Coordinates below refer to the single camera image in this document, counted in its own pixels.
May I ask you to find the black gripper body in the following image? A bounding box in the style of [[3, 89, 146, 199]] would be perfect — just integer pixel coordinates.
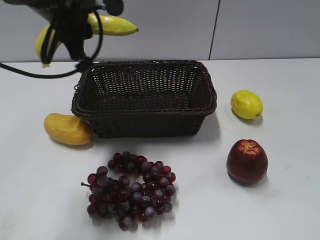
[[29, 0, 125, 61]]

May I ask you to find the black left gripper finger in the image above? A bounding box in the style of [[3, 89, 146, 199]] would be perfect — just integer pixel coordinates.
[[39, 25, 57, 66]]

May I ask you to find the yellow banana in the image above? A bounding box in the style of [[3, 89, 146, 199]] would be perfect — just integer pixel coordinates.
[[35, 13, 139, 58]]

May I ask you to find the black wicker basket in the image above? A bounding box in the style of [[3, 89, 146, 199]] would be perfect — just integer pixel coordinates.
[[71, 60, 217, 138]]

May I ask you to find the yellow orange mango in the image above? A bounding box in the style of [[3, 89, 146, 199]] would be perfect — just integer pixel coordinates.
[[44, 113, 93, 146]]

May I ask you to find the purple grape bunch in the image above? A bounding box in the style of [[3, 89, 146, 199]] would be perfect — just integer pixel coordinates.
[[80, 151, 177, 231]]

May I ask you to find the yellow lemon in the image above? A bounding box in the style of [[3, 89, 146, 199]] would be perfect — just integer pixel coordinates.
[[230, 89, 264, 120]]

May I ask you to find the red apple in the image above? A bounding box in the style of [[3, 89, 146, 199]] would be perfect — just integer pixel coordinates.
[[226, 139, 268, 186]]

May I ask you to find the black cable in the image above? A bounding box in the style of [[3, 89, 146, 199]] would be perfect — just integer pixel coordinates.
[[0, 7, 104, 80]]

